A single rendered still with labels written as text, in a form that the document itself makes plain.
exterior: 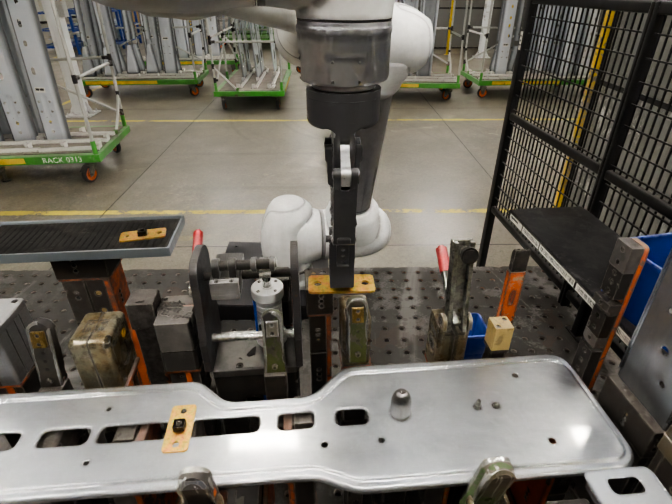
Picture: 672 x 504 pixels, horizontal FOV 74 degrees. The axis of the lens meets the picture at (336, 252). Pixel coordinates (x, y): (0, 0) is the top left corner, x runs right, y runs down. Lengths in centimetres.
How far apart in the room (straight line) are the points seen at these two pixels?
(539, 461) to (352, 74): 58
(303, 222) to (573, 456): 88
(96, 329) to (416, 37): 80
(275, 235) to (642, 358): 92
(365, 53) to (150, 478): 60
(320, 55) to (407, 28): 57
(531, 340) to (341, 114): 110
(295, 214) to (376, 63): 90
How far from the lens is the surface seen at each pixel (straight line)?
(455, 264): 78
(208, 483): 60
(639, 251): 92
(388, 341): 134
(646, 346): 87
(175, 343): 86
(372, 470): 70
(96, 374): 89
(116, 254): 91
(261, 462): 71
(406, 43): 99
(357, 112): 45
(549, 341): 145
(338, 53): 43
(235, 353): 92
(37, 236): 105
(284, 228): 131
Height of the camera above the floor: 158
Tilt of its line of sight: 31 degrees down
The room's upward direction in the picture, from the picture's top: straight up
